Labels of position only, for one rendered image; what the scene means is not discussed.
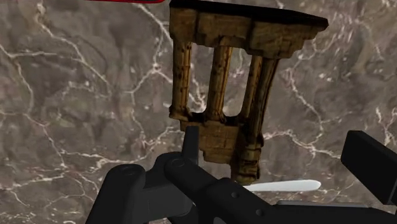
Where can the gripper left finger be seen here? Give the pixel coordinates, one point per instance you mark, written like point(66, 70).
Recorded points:
point(130, 192)

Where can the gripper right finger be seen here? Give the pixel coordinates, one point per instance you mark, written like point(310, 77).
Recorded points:
point(369, 164)

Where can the white flat knife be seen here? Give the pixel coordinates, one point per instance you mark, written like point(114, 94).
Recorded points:
point(288, 186)

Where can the brown wooden column figure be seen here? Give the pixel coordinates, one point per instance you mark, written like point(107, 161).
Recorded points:
point(218, 77)

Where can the red flat object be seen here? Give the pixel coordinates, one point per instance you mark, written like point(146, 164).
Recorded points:
point(130, 1)

